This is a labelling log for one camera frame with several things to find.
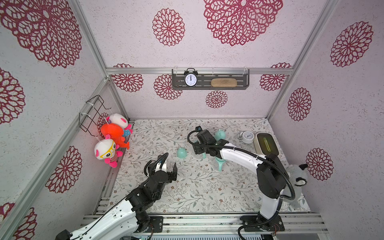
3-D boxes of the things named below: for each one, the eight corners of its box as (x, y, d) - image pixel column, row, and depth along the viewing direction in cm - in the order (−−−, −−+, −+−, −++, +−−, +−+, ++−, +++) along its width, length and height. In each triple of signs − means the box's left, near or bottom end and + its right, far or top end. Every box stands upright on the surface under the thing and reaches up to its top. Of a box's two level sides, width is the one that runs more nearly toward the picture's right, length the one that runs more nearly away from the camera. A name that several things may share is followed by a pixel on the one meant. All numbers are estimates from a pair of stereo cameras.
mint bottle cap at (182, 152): (176, 155, 102) (175, 152, 98) (180, 149, 105) (180, 146, 101) (183, 159, 100) (183, 156, 96) (187, 153, 103) (187, 149, 99)
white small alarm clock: (239, 143, 108) (240, 140, 105) (237, 135, 113) (238, 131, 110) (253, 143, 108) (255, 140, 105) (251, 135, 113) (252, 131, 110)
